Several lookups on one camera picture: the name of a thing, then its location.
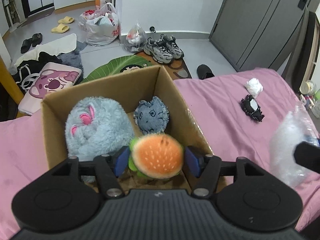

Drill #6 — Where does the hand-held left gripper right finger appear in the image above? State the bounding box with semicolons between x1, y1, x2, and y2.
185;146;262;198

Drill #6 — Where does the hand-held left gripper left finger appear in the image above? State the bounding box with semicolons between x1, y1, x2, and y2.
51;146;130;198

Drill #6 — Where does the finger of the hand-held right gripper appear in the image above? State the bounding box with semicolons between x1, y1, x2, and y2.
294;142;320;173

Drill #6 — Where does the clear bag of white filling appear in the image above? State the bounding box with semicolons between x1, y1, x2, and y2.
269;102;320;188

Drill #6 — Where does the burger plush toy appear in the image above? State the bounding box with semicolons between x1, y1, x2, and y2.
129;134;185;179

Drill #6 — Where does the blue fluffy rabbit plush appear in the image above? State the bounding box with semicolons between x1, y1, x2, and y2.
65;96;135;183

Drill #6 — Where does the denim heart plush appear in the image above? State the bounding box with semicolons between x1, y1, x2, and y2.
133;96;170;135

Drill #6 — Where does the brown cardboard box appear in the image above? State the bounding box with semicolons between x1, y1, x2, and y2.
41;65;214;195

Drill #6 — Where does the white crumpled soft ball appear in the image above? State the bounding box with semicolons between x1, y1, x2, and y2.
244;78;263;97

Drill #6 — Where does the pink blanket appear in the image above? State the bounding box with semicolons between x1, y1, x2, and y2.
0;67;320;233

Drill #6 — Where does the instant noodle cup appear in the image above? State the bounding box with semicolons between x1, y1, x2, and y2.
299;80;317;95

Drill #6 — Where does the black lace pad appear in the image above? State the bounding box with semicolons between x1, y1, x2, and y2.
241;94;265;123

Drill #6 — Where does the black house shoe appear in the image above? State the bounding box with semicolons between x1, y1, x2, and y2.
197;64;215;80

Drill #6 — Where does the green leaf floor mat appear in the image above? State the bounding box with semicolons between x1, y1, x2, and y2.
82;51;192;83

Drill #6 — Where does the pink bear cushion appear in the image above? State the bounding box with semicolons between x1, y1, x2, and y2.
18;62;82;116

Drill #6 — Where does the grey sneaker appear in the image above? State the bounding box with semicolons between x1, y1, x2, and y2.
160;34;185;59
143;37;173;64

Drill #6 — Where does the grey fluffy rug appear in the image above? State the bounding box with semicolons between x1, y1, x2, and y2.
59;40;87;72

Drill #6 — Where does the clear plastic bag of items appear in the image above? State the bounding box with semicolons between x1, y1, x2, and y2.
124;24;148;53

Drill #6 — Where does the black clothes pile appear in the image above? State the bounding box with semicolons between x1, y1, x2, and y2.
10;52;63;93

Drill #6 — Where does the white floor mat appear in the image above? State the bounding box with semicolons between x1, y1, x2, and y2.
12;33;77;67

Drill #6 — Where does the white red-print plastic bag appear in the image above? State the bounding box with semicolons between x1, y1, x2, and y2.
79;2;120;47

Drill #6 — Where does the grey door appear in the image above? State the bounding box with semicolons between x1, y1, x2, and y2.
209;0;315;72

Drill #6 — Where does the black slipper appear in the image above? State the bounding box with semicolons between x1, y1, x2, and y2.
32;33;43;47
21;39;33;54

